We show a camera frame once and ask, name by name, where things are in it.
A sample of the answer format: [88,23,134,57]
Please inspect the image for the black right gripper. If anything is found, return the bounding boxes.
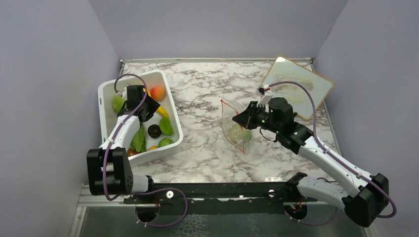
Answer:
[232,101,281,134]

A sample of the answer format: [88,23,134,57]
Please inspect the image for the green cabbage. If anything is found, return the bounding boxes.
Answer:
[230,124,252,145]
[112,95,126,114]

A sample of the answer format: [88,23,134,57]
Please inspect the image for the clear zip bag orange zipper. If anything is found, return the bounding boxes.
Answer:
[218,95,253,154]

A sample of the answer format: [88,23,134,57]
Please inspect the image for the yellow banana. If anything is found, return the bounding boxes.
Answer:
[156,105,169,119]

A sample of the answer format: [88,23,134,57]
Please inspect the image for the dark brown avocado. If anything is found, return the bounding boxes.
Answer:
[147,124,162,139]

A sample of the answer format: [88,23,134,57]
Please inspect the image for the green leafy vegetable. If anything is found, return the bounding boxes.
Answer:
[130,126,147,153]

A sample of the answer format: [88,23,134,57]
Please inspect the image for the yellow bell pepper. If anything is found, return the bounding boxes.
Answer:
[143,87,152,98]

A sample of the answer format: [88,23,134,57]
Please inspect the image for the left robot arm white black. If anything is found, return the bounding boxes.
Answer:
[86,85,160,203]

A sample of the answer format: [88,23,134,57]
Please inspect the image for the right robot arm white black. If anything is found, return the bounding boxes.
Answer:
[232,97,389,227]

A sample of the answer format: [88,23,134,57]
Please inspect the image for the orange peach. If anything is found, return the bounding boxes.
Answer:
[150,86,166,101]

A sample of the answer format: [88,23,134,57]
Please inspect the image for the white plastic bin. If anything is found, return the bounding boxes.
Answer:
[97,70,183,167]

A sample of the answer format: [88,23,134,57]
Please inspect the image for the green lime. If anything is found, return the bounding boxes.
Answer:
[158,138,174,148]

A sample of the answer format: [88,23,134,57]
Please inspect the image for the small orange fruit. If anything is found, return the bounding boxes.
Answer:
[147,146,159,151]

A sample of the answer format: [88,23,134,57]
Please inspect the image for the brown round fruit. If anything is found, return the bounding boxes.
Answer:
[127,148,139,157]

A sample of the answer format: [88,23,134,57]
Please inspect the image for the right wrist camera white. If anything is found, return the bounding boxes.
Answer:
[257,84,273,108]

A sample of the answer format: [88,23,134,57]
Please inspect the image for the whiteboard with wooden frame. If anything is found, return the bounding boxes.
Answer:
[261,56,334,120]

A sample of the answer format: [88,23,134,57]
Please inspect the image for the black mounting rail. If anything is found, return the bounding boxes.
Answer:
[124,181,314,215]

